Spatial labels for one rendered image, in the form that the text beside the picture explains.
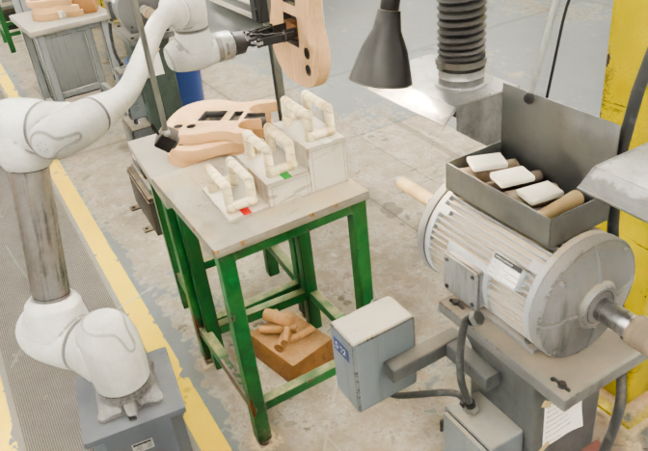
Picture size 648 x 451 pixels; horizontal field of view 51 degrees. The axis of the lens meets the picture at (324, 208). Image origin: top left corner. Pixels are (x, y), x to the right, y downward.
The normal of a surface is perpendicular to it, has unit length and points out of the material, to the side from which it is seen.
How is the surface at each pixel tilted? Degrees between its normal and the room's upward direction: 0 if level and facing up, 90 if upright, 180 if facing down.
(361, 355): 90
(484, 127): 90
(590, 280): 82
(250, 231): 0
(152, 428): 90
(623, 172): 0
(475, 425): 0
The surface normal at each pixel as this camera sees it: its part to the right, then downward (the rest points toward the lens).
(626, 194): -0.61, -0.47
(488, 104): 0.50, 0.40
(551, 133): -0.86, 0.34
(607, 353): -0.10, -0.85
